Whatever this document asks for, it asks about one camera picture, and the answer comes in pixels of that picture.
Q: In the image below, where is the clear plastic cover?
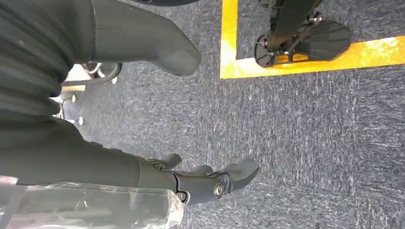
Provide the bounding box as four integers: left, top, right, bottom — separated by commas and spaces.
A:
0, 175, 184, 229

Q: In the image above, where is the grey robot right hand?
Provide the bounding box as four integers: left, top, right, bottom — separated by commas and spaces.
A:
0, 0, 260, 207

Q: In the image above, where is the black curved cable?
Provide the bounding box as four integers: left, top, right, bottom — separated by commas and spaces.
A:
61, 62, 123, 87

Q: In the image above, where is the black robot leg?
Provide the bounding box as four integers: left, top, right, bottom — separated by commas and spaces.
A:
266, 0, 324, 51

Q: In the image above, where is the yellow floor tape corner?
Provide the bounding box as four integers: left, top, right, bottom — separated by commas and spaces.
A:
219, 0, 405, 80

